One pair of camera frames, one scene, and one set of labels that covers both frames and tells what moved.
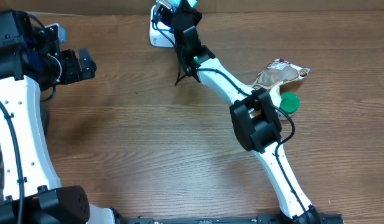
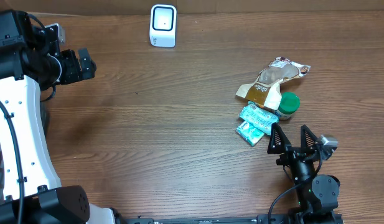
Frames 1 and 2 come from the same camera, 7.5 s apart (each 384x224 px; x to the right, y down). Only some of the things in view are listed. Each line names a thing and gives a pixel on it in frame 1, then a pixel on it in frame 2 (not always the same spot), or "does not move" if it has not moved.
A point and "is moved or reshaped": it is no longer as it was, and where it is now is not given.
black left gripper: [75, 71] does not move
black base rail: [307, 218] does not move
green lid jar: [289, 102] does not move
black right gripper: [195, 17] → [292, 153]
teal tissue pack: [175, 3] is moved or reshaped
